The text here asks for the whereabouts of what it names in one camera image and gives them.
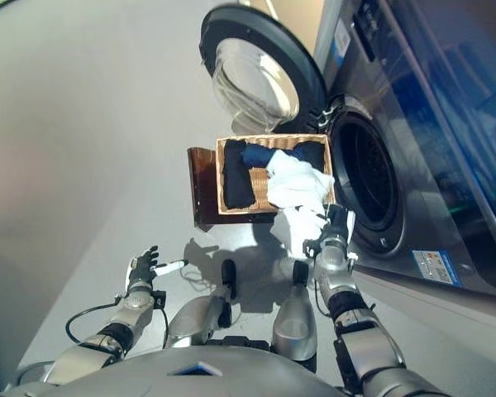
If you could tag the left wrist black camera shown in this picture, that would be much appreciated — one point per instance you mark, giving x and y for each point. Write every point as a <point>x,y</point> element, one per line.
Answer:
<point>160,299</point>

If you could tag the small blue white sticker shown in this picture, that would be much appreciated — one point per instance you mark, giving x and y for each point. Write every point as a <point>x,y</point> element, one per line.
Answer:
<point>341,43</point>

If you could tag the silver washing machine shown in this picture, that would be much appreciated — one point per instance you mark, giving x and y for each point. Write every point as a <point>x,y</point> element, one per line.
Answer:
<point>430,144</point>

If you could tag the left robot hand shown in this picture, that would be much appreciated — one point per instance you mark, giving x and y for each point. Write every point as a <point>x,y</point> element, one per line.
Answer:
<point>142,269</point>

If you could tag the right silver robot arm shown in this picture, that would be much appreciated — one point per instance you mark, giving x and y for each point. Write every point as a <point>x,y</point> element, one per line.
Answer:
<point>368,347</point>

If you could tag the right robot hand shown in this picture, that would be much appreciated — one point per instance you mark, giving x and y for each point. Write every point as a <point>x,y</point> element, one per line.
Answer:
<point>341,223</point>

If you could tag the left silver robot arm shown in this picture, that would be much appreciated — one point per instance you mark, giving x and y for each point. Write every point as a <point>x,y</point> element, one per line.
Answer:
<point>87,351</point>

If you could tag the energy label sticker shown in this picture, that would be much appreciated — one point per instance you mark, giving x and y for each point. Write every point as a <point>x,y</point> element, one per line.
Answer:
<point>434,268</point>

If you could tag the grey robot torso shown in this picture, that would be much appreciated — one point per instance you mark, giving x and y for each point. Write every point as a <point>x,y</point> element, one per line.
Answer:
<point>169,376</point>

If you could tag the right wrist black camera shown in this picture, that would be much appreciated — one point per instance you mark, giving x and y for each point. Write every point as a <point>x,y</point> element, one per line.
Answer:
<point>312,248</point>

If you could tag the blue garment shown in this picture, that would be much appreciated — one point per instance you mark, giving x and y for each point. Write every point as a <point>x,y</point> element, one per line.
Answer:
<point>256,155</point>

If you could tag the wicker laundry basket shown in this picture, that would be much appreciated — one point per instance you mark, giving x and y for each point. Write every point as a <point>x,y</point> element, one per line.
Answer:
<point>260,186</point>

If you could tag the white garment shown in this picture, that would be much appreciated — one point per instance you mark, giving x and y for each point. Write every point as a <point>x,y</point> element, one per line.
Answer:
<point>293,186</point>

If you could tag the narrow folded black garment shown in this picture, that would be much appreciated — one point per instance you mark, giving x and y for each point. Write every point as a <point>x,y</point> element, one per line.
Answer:
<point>237,178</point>

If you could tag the dark brown wooden stool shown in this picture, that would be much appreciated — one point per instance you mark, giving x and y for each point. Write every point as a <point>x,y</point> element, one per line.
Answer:
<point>202,190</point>

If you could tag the wrist black camera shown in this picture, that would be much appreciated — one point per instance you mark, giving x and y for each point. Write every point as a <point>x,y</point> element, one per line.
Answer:
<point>160,299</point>
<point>312,248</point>

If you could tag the round washing machine door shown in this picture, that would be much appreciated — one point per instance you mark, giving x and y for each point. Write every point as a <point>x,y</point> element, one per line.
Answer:
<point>256,78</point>

